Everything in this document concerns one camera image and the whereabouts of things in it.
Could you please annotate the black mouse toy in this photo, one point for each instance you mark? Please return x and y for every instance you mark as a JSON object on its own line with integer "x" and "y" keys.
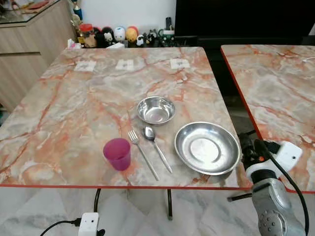
{"x": 104, "y": 37}

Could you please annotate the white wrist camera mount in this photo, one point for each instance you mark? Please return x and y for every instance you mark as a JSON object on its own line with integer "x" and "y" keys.
{"x": 89, "y": 224}
{"x": 288, "y": 155}

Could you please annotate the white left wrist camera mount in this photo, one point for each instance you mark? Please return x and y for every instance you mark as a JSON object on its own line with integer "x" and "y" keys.
{"x": 89, "y": 224}

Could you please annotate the white paper label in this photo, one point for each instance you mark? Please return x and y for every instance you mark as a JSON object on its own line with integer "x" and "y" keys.
{"x": 180, "y": 63}
{"x": 125, "y": 64}

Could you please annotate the white round toy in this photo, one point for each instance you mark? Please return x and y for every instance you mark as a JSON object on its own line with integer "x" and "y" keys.
{"x": 119, "y": 33}

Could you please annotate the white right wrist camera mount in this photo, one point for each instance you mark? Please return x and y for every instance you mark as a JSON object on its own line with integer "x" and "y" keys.
{"x": 288, "y": 155}

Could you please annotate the purple plastic cup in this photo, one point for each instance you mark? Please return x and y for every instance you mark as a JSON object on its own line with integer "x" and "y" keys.
{"x": 117, "y": 155}

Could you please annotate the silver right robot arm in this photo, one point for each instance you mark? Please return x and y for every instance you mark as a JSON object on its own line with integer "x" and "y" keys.
{"x": 273, "y": 209}

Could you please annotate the small panda figure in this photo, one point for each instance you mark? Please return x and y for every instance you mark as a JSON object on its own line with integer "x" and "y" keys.
{"x": 141, "y": 40}

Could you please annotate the orange round toy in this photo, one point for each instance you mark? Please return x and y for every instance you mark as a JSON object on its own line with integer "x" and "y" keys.
{"x": 131, "y": 34}

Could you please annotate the dark green robot figure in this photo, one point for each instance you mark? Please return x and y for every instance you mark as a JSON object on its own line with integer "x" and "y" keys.
{"x": 169, "y": 32}

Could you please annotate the pink tissue packet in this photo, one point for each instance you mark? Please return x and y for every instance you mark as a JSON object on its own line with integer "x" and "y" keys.
{"x": 73, "y": 44}

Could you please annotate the large steel plate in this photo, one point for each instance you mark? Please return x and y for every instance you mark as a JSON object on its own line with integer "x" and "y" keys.
{"x": 207, "y": 149}

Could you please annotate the steel fork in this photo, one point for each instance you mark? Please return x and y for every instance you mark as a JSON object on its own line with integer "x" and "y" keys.
{"x": 143, "y": 156}

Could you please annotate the steel spoon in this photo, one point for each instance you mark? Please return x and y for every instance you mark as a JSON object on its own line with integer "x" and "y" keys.
{"x": 149, "y": 133}

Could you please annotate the small steel bowl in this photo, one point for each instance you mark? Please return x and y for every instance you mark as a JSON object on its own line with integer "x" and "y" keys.
{"x": 156, "y": 110}

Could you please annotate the wooden cabinet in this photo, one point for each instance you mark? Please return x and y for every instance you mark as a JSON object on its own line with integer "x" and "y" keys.
{"x": 29, "y": 49}

